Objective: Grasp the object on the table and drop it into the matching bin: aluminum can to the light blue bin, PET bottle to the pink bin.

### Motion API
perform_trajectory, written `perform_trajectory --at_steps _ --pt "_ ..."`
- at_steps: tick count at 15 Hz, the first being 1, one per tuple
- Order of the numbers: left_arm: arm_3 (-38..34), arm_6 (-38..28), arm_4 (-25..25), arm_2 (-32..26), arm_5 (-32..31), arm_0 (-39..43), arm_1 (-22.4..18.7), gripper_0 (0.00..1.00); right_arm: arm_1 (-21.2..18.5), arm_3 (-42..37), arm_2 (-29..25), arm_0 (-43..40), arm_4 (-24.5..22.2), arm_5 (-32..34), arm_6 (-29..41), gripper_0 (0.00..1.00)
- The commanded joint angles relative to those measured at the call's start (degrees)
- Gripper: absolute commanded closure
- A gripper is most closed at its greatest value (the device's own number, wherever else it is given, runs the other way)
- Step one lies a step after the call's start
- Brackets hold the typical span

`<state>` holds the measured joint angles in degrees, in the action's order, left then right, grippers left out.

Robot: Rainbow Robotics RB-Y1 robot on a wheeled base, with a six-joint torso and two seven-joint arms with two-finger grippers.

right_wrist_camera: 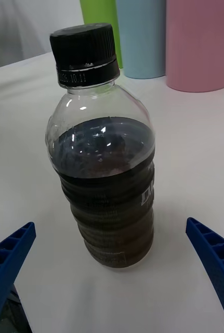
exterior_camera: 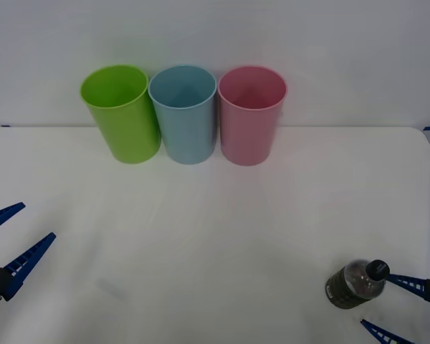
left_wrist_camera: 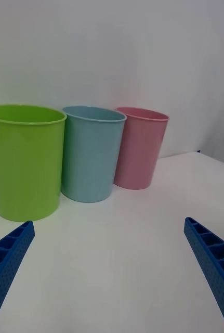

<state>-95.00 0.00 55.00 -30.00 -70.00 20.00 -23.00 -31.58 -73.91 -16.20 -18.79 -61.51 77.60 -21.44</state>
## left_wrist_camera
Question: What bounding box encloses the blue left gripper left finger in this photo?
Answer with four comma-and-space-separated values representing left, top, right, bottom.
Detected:
0, 220, 35, 333

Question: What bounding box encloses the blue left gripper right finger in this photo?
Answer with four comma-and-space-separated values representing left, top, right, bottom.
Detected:
183, 216, 224, 333

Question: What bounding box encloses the green plastic bin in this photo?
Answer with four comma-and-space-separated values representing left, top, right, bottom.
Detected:
0, 104, 67, 223

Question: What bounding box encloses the pale blue plastic bin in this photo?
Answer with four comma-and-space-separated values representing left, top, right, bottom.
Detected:
60, 105, 127, 203

